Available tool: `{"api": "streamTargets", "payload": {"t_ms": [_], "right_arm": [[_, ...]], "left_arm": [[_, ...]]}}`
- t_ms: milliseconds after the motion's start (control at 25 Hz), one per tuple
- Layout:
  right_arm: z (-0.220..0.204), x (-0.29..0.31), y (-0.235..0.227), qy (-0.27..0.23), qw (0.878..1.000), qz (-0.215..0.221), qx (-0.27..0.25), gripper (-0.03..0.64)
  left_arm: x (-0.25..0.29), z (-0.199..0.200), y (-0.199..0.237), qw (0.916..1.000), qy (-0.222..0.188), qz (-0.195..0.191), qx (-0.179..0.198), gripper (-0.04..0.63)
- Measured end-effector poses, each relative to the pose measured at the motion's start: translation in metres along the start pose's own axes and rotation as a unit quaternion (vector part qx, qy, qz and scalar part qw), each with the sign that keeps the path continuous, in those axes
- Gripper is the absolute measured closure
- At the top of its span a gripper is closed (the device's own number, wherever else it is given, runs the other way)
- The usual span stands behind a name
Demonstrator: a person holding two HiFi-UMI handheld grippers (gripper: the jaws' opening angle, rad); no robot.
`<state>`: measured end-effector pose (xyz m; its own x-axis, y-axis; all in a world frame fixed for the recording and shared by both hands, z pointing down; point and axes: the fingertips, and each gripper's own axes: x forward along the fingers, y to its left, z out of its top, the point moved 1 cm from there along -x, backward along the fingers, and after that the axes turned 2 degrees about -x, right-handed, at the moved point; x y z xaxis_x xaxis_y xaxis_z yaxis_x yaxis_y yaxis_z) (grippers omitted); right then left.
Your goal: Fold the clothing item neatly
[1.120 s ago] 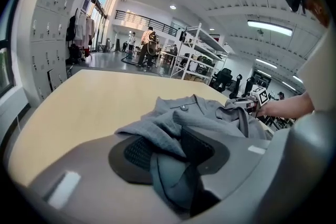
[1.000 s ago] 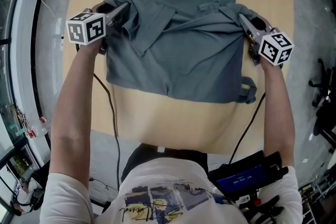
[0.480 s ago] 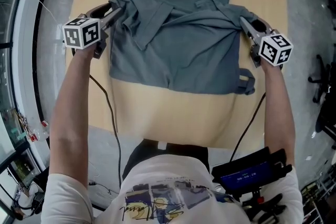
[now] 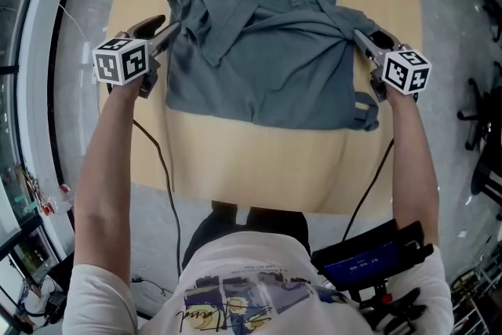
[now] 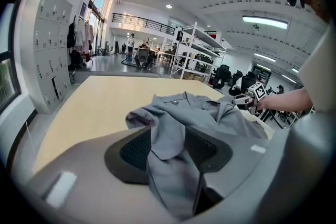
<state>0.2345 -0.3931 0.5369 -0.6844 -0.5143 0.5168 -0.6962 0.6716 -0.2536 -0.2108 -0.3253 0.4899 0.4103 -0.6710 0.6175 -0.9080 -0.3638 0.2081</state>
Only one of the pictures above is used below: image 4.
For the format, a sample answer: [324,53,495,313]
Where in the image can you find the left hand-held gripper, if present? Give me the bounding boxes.
[93,14,183,100]

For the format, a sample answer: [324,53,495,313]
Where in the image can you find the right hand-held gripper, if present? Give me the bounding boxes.
[352,28,432,104]

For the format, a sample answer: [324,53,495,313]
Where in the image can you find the grey robe garment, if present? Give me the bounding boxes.
[165,0,381,133]

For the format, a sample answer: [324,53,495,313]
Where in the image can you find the person's left forearm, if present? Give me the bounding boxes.
[73,84,153,268]

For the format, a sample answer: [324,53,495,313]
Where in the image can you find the person's right forearm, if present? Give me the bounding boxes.
[386,92,440,248]

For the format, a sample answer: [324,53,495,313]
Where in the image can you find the black office chair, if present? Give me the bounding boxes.
[456,62,502,154]

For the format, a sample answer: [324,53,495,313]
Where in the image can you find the black framed glass partition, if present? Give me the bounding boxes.
[0,0,74,268]

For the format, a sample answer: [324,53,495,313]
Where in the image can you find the clear plastic bottle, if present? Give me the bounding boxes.
[57,184,76,209]

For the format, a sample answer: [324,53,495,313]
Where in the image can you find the black trousers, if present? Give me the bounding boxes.
[181,199,311,272]

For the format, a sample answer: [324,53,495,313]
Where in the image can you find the black chest monitor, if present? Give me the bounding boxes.
[311,219,435,292]

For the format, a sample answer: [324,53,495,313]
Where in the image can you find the white printed t-shirt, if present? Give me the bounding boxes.
[62,230,455,335]

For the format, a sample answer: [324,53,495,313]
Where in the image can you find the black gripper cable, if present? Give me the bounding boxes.
[132,119,184,280]
[342,137,395,243]

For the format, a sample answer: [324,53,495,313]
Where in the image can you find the bundle of coloured wires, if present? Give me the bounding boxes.
[15,164,52,215]

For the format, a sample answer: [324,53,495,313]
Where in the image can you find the black monitor mount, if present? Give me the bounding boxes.
[354,282,429,335]

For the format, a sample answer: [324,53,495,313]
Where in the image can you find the white wire shelf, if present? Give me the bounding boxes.
[449,269,502,335]

